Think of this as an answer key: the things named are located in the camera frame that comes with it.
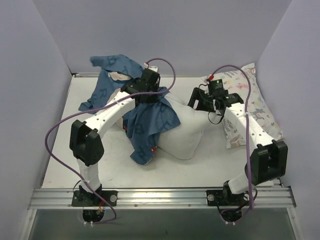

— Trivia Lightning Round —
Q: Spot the blue letter-print pillowcase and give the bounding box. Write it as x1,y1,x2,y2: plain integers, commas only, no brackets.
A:
78,54,181,165

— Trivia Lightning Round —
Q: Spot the white pillow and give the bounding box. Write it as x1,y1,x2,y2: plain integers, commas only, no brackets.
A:
109,89,213,161

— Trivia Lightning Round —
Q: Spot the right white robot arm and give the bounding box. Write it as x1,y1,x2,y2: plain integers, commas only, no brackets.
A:
188,79,288,205

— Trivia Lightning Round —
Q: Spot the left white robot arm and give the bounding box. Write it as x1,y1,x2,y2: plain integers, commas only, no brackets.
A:
69,66,160,206

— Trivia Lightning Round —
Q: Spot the floral deer-print pillow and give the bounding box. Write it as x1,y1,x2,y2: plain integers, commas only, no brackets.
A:
213,63,284,141

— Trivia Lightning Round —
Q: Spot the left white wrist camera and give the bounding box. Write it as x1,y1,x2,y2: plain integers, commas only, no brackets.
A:
144,62,159,73

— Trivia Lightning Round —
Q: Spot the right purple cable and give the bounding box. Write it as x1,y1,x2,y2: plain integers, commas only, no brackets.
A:
207,64,258,223

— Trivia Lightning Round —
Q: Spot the rear aluminium rail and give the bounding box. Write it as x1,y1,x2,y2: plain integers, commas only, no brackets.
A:
72,72,100,78

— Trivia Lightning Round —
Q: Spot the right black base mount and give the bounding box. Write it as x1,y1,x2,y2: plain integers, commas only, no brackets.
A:
206,189,239,207

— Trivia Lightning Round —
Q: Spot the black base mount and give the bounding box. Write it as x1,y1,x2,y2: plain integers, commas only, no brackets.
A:
206,189,239,207
71,190,118,207

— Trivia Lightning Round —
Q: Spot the front aluminium rail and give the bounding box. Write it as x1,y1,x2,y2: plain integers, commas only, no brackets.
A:
29,187,296,210

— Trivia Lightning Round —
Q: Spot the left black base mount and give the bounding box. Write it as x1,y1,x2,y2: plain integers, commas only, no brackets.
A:
71,190,118,207

